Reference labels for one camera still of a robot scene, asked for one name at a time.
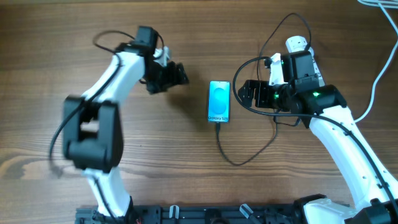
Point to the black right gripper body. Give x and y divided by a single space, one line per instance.
268 96

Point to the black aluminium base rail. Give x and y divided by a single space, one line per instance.
278 214

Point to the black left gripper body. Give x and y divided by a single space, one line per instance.
164 77

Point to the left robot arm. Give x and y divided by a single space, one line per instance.
92 128

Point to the turquoise screen Galaxy smartphone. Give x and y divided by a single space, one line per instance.
219 101

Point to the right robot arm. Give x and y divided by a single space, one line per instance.
294 90

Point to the white power strip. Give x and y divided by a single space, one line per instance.
298 43

